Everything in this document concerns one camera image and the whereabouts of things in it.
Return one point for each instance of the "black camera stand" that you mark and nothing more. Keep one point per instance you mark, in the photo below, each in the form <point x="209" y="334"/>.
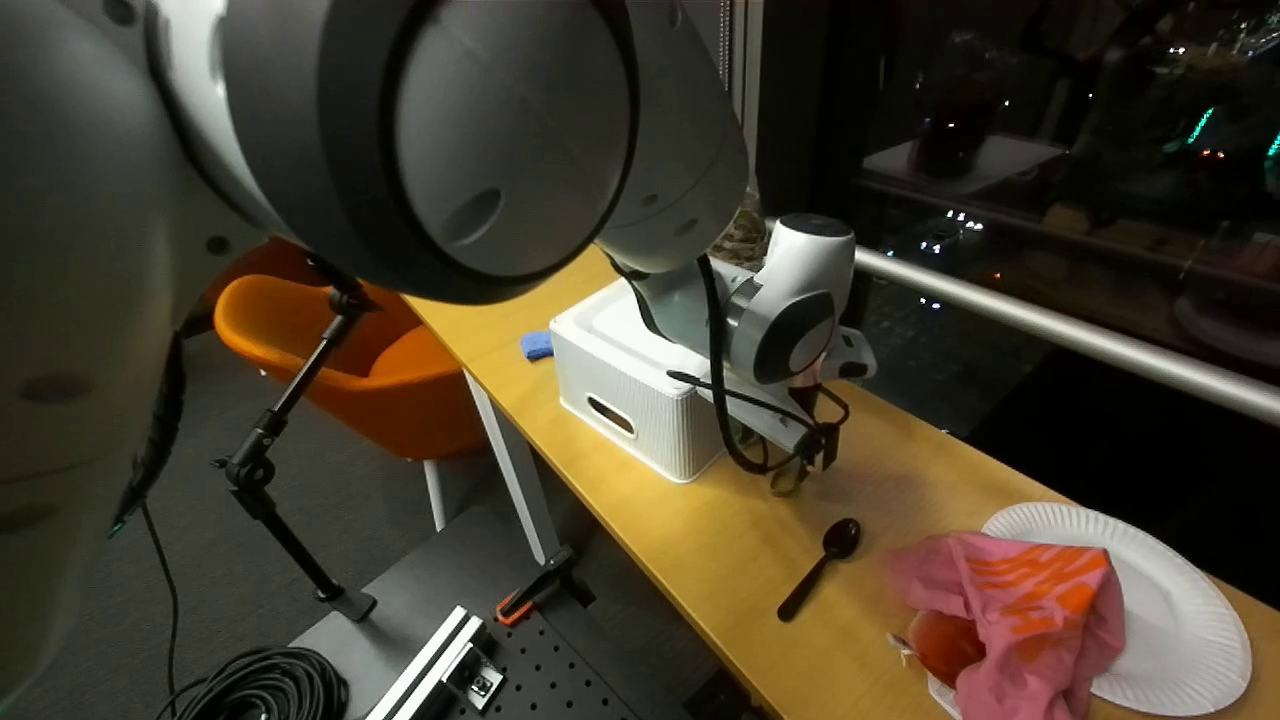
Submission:
<point x="254" y="465"/>

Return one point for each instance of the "orange bowl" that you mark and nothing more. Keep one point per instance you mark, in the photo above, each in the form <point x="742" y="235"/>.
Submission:
<point x="947" y="647"/>

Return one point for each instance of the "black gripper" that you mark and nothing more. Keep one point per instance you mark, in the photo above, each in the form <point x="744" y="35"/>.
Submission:
<point x="804" y="405"/>

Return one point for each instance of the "grey metal handrail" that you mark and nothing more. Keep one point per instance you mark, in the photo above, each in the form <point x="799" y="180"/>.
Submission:
<point x="1064" y="334"/>

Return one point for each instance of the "pink cloth with orange print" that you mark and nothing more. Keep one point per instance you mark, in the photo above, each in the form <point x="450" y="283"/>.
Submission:
<point x="1014" y="640"/>

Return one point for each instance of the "aluminium rail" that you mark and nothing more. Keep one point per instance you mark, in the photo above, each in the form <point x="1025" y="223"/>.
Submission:
<point x="426" y="661"/>

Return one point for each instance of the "white table leg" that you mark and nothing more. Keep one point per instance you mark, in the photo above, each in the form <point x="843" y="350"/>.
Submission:
<point x="520" y="475"/>

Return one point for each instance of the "silver metal bracket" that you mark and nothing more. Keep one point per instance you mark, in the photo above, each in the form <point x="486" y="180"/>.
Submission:
<point x="477" y="683"/>

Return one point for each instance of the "orange chair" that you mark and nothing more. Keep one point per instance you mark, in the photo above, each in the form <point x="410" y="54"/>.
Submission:
<point x="400" y="384"/>

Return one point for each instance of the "white plastic storage box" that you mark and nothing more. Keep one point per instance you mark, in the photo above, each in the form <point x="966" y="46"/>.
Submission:
<point x="625" y="361"/>

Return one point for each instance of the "black plastic spoon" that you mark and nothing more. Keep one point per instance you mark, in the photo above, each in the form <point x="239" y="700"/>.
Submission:
<point x="843" y="539"/>

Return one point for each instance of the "black perforated breadboard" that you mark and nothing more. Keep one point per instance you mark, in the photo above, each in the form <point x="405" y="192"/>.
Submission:
<point x="552" y="683"/>

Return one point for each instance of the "orange and black clamp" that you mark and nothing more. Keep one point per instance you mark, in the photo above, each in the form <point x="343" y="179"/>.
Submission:
<point x="552" y="586"/>

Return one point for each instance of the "white paper plate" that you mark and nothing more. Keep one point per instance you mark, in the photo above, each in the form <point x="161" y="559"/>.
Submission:
<point x="1175" y="625"/>

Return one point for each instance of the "small blue block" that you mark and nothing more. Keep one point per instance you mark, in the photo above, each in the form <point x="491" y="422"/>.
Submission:
<point x="537" y="345"/>

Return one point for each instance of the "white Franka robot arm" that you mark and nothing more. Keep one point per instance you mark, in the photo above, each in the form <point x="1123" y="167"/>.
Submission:
<point x="505" y="134"/>

